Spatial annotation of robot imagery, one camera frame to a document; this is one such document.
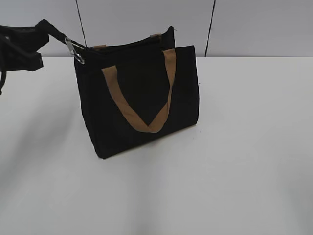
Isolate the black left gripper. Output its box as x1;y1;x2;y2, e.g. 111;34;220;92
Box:
0;19;85;71

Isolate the black bag with brown handles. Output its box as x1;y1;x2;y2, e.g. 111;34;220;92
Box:
74;27;200;159

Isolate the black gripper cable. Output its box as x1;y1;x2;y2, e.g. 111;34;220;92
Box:
0;34;10;96

